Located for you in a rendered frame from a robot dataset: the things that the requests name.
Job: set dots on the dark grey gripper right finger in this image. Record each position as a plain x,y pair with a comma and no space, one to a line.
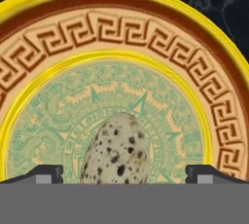
201,171

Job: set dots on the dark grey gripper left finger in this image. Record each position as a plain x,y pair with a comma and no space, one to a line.
48,171

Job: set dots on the speckled egg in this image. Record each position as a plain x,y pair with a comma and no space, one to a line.
116,150

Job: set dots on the yellow rimmed patterned plate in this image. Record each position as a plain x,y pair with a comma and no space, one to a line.
129,39

